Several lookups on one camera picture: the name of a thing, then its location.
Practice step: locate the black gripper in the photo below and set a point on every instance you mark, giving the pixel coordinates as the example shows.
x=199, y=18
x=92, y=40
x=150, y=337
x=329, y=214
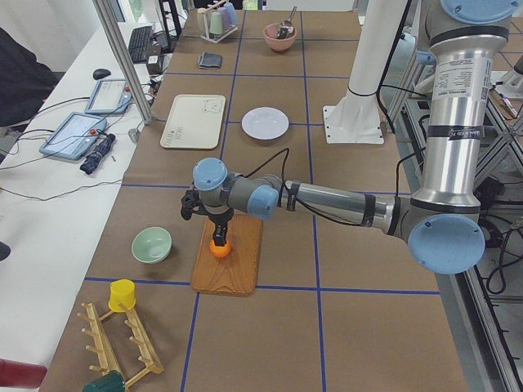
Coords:
x=221, y=219

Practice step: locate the orange fruit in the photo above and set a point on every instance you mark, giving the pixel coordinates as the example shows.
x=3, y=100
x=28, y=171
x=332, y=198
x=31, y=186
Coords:
x=219, y=251

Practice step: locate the white plate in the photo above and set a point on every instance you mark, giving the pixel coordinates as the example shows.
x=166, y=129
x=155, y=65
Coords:
x=265, y=123

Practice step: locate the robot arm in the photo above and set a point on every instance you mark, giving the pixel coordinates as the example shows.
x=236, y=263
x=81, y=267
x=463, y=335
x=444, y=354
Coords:
x=439, y=220

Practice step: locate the cream bear tray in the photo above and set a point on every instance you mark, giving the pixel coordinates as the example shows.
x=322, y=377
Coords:
x=194, y=122

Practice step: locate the wooden cutting board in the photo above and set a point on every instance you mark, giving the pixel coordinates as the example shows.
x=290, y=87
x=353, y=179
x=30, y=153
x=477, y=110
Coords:
x=236, y=274

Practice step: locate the green bowl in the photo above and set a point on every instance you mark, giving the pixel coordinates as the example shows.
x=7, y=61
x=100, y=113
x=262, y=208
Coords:
x=152, y=245

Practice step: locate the yellow cup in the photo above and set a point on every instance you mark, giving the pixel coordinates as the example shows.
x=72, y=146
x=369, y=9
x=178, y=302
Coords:
x=122, y=295

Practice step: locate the folded dark umbrella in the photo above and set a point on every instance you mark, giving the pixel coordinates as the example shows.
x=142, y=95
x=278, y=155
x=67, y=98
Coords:
x=93, y=160

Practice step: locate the wooden cup rack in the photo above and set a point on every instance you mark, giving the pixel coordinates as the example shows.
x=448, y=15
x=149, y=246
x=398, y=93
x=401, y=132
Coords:
x=120, y=344

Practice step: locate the far teach pendant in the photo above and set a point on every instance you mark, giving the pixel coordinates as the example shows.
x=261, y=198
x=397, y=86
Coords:
x=109, y=96

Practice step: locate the teach pendant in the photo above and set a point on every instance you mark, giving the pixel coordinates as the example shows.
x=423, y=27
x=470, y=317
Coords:
x=74, y=137
x=109, y=96

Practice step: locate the grey folded cloth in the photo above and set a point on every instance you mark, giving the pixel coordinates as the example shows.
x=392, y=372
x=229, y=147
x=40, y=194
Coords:
x=209, y=60

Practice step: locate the near teach pendant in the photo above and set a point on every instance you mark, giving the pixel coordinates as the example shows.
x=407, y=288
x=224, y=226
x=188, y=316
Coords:
x=74, y=137

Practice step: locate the dark green cup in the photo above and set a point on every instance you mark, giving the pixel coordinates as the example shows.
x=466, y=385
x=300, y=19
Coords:
x=111, y=382

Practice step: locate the small black box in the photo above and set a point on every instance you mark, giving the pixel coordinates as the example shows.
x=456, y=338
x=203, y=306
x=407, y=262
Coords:
x=154, y=64

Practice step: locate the pink bowl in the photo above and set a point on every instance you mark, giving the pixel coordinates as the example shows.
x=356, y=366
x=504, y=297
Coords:
x=276, y=40

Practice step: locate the black computer mouse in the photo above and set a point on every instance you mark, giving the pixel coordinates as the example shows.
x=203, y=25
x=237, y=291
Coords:
x=100, y=73

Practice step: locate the black keyboard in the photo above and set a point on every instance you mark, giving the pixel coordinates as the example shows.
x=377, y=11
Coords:
x=138, y=44

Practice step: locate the purple cup on rack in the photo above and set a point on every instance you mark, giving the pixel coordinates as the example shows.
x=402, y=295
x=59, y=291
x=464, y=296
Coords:
x=228, y=14

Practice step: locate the green cup on rack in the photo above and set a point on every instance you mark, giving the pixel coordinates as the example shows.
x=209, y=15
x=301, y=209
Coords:
x=216, y=23

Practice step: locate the metal ice scoop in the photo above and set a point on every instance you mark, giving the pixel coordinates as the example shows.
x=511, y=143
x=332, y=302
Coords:
x=286, y=28

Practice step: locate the red bottle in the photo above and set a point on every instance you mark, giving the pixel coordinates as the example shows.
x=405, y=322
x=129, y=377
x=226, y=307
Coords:
x=21, y=375

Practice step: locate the aluminium frame post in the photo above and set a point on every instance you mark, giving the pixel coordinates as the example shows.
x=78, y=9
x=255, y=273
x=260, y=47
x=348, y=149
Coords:
x=119, y=48

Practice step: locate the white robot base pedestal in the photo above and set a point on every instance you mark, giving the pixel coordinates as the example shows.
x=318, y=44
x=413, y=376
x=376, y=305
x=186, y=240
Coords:
x=355, y=119

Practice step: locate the white wire cup rack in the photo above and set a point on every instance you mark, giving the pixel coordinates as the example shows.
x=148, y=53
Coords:
x=208, y=36

